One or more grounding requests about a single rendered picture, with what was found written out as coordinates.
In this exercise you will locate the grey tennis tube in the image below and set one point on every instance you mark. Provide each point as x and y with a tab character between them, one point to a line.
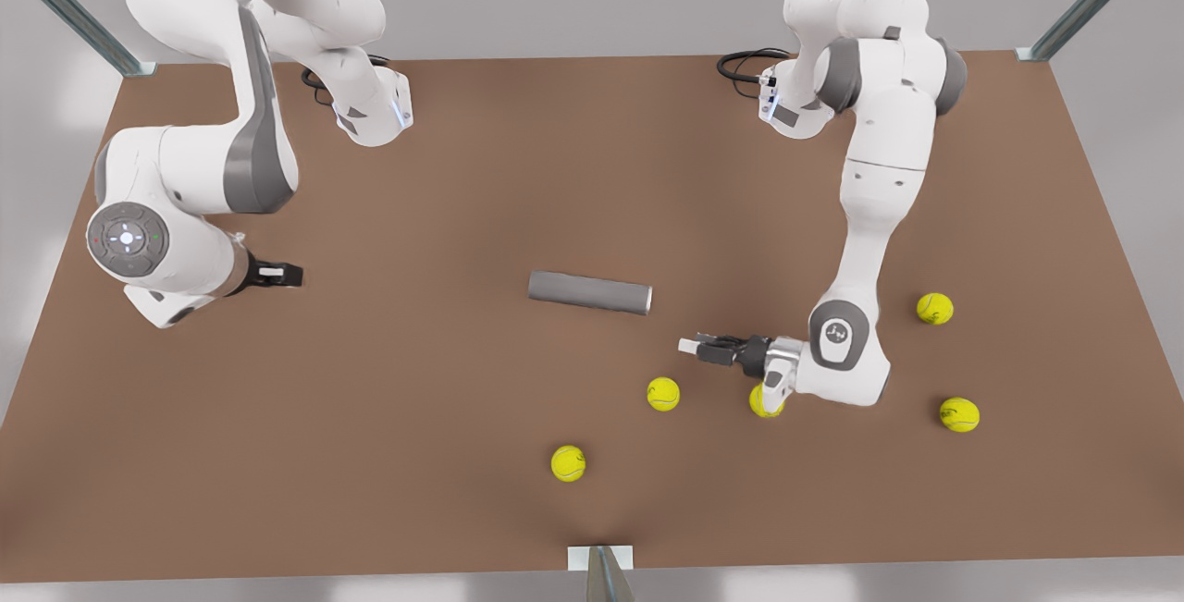
590	292

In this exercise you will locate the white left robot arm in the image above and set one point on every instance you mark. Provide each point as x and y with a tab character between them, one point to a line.
879	167

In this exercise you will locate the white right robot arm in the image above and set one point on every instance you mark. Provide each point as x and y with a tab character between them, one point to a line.
194	158

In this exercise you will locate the yellow tennis ball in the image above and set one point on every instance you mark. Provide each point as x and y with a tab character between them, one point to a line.
935	308
568	463
663	394
758	403
959	414

